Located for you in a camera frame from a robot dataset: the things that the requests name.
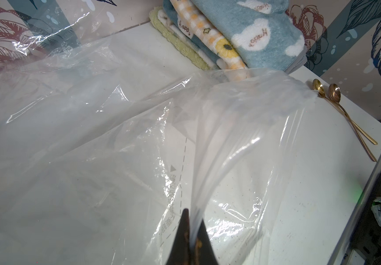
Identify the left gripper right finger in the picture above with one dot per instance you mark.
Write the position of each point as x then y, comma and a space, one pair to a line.
203, 253

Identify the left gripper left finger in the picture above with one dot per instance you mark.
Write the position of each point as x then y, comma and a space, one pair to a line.
180, 252

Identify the clear plastic vacuum bag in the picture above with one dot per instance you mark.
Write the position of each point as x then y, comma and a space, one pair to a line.
103, 147

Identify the orange checkered blanket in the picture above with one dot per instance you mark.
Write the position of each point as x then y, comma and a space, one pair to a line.
208, 34

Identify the light blue bear blanket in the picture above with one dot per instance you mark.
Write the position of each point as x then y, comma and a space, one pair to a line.
260, 31

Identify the green fleece blanket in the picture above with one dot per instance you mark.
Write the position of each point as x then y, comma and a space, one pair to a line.
158, 25

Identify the teal bear print blanket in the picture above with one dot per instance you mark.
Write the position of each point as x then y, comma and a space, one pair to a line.
185, 28

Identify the white patterned blanket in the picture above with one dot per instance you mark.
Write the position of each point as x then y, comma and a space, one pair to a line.
185, 45

